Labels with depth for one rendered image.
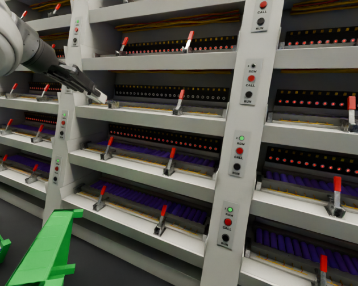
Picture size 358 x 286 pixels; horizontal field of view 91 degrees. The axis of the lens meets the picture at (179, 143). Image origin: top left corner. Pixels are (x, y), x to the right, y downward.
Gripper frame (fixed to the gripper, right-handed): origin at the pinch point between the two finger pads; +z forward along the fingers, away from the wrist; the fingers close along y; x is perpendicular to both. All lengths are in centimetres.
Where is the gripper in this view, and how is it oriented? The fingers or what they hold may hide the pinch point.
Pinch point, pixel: (95, 95)
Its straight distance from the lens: 66.6
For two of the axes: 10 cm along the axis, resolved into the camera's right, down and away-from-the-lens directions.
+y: 9.2, 1.5, -3.7
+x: 2.3, -9.5, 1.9
